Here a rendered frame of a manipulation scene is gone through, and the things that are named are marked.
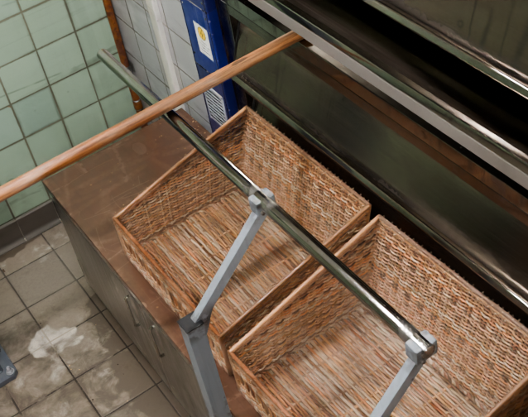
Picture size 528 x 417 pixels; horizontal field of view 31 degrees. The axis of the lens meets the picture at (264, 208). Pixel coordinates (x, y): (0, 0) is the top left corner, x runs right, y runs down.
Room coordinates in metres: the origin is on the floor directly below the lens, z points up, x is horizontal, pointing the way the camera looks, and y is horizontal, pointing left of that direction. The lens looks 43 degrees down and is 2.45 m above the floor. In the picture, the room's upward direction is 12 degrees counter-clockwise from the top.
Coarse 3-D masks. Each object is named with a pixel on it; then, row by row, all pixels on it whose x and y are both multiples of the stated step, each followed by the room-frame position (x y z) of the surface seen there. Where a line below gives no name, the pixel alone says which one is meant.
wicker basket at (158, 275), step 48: (240, 144) 2.10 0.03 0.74; (288, 144) 1.93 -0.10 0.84; (144, 192) 1.96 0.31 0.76; (192, 192) 2.02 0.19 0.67; (240, 192) 2.07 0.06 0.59; (288, 192) 1.90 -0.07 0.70; (336, 192) 1.74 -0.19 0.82; (144, 240) 1.94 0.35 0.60; (192, 240) 1.91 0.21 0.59; (288, 240) 1.83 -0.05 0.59; (336, 240) 1.59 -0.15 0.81; (240, 288) 1.70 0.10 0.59; (288, 288) 1.53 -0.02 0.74; (240, 336) 1.46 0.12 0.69
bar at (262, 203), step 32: (192, 128) 1.66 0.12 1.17; (224, 160) 1.53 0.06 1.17; (256, 192) 1.41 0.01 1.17; (256, 224) 1.38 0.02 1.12; (288, 224) 1.30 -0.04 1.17; (320, 256) 1.20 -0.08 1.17; (352, 288) 1.12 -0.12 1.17; (192, 320) 1.31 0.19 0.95; (384, 320) 1.03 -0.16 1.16; (192, 352) 1.28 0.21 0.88; (416, 352) 0.95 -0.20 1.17; (224, 416) 1.29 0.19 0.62; (384, 416) 0.92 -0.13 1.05
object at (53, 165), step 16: (288, 32) 1.89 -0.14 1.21; (272, 48) 1.85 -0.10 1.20; (240, 64) 1.81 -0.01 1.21; (256, 64) 1.83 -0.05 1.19; (208, 80) 1.78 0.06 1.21; (224, 80) 1.79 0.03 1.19; (176, 96) 1.74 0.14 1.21; (192, 96) 1.75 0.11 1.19; (144, 112) 1.71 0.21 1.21; (160, 112) 1.71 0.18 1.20; (112, 128) 1.67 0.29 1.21; (128, 128) 1.67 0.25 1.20; (80, 144) 1.64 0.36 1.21; (96, 144) 1.64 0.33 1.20; (64, 160) 1.61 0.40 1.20; (32, 176) 1.57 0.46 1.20; (0, 192) 1.54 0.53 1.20; (16, 192) 1.55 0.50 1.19
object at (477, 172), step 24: (240, 0) 2.13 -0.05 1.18; (264, 24) 2.03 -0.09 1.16; (312, 48) 1.85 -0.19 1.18; (336, 72) 1.76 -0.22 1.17; (360, 96) 1.68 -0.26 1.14; (384, 96) 1.62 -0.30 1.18; (408, 120) 1.54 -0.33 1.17; (432, 144) 1.47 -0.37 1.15; (456, 144) 1.42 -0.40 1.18; (480, 168) 1.34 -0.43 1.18; (504, 192) 1.28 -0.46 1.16
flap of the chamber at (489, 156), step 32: (256, 0) 1.74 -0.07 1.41; (288, 0) 1.71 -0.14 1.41; (320, 0) 1.69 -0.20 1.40; (352, 0) 1.69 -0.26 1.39; (352, 32) 1.55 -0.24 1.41; (384, 32) 1.54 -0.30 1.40; (352, 64) 1.45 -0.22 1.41; (416, 64) 1.41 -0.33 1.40; (448, 64) 1.40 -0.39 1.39; (448, 96) 1.29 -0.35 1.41; (480, 96) 1.29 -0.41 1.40; (512, 96) 1.28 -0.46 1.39; (448, 128) 1.21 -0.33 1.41; (512, 128) 1.18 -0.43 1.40
